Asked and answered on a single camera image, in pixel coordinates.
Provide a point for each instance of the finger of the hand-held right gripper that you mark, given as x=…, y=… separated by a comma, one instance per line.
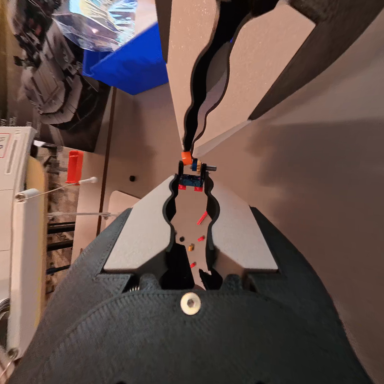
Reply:
x=264, y=60
x=186, y=45

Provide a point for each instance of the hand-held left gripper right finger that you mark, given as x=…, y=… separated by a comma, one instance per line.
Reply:
x=243, y=240

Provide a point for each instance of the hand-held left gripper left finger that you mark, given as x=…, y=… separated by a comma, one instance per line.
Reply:
x=141, y=240

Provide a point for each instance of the small black lego assembly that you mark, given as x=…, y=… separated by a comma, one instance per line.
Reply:
x=192, y=178

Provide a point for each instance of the short blue lego pin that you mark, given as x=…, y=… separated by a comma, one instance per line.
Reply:
x=196, y=165

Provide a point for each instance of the orange lego piece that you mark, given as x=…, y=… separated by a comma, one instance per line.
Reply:
x=186, y=158

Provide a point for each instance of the long red lego axle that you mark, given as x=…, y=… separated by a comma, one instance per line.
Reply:
x=202, y=218

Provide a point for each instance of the black lego box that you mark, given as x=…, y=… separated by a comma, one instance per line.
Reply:
x=60, y=90

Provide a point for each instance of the lego instruction booklet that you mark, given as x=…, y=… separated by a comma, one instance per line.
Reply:
x=15, y=162

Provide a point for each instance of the blue plastic bin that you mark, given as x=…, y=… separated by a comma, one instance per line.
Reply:
x=135, y=66

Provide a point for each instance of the clear plastic bag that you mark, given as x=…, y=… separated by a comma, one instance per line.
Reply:
x=96, y=27

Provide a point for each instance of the red plastic block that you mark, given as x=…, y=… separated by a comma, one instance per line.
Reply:
x=74, y=166

